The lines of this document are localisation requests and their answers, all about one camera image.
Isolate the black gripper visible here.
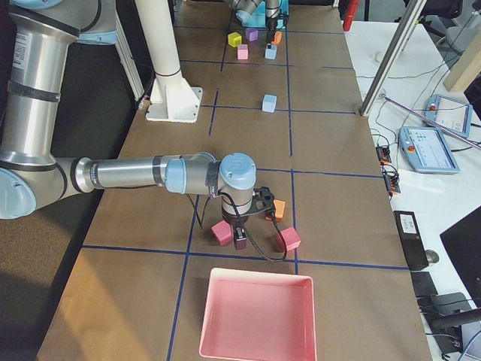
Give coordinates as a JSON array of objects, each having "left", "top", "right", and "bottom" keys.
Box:
[
  {"left": 221, "top": 187, "right": 276, "bottom": 228},
  {"left": 265, "top": 17, "right": 278, "bottom": 44}
]

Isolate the light blue foam block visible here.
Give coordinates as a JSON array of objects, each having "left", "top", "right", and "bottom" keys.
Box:
[{"left": 262, "top": 94, "right": 277, "bottom": 113}]

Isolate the orange foam block left side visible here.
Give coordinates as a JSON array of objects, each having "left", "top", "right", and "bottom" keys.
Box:
[{"left": 271, "top": 31, "right": 283, "bottom": 45}]

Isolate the orange foam block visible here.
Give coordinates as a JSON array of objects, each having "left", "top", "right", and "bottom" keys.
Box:
[
  {"left": 265, "top": 199, "right": 286, "bottom": 222},
  {"left": 271, "top": 31, "right": 283, "bottom": 45}
]

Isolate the teal plastic bin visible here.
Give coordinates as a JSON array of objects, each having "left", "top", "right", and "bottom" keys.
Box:
[{"left": 243, "top": 0, "right": 289, "bottom": 29}]

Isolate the orange foam block right side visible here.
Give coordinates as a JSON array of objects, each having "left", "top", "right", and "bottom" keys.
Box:
[{"left": 265, "top": 199, "right": 286, "bottom": 222}]

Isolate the purple foam block left side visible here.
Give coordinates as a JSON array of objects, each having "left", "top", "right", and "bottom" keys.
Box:
[{"left": 245, "top": 28, "right": 259, "bottom": 42}]

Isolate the pink foam block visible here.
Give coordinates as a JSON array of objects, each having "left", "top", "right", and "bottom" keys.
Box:
[{"left": 237, "top": 44, "right": 249, "bottom": 60}]

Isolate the yellow foam block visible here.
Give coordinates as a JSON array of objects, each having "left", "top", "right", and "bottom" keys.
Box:
[{"left": 228, "top": 32, "right": 242, "bottom": 48}]

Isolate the dark red foam block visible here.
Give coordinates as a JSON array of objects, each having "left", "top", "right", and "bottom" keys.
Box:
[{"left": 210, "top": 220, "right": 234, "bottom": 246}]

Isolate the red fire extinguisher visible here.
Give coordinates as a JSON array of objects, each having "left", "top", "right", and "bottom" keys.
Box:
[{"left": 343, "top": 0, "right": 359, "bottom": 32}]

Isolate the pink plastic tray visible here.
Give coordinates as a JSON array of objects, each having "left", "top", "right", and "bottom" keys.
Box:
[{"left": 199, "top": 268, "right": 317, "bottom": 360}]

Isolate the black power strip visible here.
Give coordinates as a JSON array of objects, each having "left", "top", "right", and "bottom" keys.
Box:
[{"left": 376, "top": 145, "right": 401, "bottom": 197}]

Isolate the black box with label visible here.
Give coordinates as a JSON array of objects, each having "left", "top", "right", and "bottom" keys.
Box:
[{"left": 393, "top": 211, "right": 428, "bottom": 271}]

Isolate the near teach pendant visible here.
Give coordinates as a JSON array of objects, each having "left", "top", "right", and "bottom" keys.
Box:
[{"left": 399, "top": 126, "right": 460, "bottom": 174}]

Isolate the teach pendant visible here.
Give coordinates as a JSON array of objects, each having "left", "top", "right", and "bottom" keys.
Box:
[
  {"left": 424, "top": 94, "right": 473, "bottom": 138},
  {"left": 399, "top": 126, "right": 460, "bottom": 174}
]

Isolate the far teach pendant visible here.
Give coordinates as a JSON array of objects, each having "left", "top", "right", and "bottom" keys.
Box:
[{"left": 424, "top": 94, "right": 473, "bottom": 138}]

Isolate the black laptop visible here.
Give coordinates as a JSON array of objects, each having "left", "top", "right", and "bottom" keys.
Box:
[{"left": 440, "top": 211, "right": 480, "bottom": 299}]

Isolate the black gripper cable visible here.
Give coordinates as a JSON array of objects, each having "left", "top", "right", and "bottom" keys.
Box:
[{"left": 195, "top": 191, "right": 298, "bottom": 262}]

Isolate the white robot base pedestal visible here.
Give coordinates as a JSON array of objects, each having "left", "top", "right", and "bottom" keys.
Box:
[{"left": 135, "top": 0, "right": 203, "bottom": 123}]

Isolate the aluminium frame post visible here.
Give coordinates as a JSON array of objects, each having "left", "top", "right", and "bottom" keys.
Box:
[{"left": 359, "top": 0, "right": 427, "bottom": 117}]

